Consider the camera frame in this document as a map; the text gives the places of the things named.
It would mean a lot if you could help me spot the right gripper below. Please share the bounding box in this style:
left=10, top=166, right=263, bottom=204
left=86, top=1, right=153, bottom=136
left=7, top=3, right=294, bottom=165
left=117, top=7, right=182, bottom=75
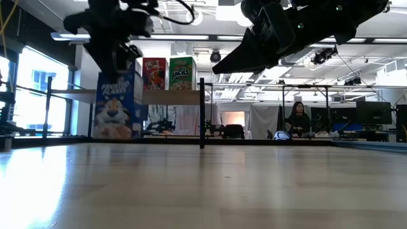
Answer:
left=212, top=0, right=306, bottom=76

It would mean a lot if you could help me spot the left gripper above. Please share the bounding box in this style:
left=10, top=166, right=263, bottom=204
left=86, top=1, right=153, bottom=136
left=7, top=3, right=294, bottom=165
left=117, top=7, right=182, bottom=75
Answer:
left=62, top=0, right=159, bottom=82

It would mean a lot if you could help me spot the red Froot Loops cereal box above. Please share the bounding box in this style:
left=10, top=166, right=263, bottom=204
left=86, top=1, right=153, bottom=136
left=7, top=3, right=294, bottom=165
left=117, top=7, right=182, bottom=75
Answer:
left=142, top=57, right=169, bottom=90

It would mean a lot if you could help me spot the blue Frosted Flakes cereal box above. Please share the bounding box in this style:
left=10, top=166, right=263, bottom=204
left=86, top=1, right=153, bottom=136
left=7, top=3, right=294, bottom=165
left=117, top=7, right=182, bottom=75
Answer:
left=92, top=59, right=144, bottom=141

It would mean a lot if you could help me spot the green Apple Jacks cereal box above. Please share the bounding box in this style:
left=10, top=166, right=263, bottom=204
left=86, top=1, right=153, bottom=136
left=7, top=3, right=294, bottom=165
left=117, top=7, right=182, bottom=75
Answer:
left=169, top=56, right=197, bottom=90

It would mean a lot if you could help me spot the long ceiling light bar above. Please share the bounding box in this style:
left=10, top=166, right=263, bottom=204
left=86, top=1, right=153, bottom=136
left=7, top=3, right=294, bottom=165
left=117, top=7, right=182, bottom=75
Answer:
left=50, top=31, right=210, bottom=41

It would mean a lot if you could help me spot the white curtain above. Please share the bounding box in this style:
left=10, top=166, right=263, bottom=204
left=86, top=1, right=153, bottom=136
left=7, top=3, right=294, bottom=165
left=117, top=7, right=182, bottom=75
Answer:
left=249, top=104, right=281, bottom=140

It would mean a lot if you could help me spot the black chair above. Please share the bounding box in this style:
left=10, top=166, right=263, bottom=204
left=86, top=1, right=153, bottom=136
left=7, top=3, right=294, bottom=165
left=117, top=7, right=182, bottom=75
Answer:
left=221, top=123, right=246, bottom=140

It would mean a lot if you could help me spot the pink curtain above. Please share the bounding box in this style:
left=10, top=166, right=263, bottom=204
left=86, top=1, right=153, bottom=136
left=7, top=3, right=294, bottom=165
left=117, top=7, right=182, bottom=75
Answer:
left=176, top=105, right=202, bottom=137

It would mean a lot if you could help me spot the person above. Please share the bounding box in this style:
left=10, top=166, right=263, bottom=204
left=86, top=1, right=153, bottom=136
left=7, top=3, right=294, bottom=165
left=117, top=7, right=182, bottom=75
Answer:
left=285, top=101, right=312, bottom=138

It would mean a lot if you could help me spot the black background equipment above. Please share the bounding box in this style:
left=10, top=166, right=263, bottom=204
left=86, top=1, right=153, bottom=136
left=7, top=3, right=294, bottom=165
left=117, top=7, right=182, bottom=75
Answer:
left=0, top=90, right=36, bottom=136

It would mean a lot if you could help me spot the black computer monitor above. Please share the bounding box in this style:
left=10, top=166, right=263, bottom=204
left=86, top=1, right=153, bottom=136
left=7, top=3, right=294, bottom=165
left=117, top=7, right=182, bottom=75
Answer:
left=355, top=101, right=393, bottom=125
left=395, top=104, right=407, bottom=143

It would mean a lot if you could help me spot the blue bar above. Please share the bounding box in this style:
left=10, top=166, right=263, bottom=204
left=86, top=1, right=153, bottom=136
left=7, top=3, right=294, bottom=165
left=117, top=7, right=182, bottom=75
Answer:
left=331, top=139, right=407, bottom=155

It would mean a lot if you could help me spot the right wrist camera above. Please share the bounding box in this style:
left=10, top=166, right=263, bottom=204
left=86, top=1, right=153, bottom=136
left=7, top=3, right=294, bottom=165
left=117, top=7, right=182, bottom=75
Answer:
left=240, top=0, right=265, bottom=29

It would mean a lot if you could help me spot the white ring light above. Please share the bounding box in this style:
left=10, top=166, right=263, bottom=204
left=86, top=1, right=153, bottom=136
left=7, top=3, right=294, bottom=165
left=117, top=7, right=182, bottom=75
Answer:
left=185, top=8, right=204, bottom=27

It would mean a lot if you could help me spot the background black metal frame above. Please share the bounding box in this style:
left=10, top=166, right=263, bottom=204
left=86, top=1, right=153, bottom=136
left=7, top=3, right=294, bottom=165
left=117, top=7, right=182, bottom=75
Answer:
left=205, top=81, right=346, bottom=141

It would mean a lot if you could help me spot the wooden shelf black metal frame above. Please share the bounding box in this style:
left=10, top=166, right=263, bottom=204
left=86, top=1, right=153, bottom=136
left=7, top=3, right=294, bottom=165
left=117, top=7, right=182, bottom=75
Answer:
left=43, top=76, right=206, bottom=149

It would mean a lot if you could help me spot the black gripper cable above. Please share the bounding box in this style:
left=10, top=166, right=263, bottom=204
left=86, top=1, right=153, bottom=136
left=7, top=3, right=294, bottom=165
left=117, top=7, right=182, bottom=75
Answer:
left=151, top=0, right=196, bottom=26

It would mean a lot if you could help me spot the black aluminium rig frame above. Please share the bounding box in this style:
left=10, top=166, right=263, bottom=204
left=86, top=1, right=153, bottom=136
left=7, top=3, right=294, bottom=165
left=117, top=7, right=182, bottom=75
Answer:
left=0, top=135, right=344, bottom=149

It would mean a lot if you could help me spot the yellow cable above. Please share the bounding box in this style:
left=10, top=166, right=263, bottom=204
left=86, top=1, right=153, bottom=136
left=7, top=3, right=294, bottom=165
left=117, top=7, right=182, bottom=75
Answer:
left=0, top=0, right=19, bottom=59

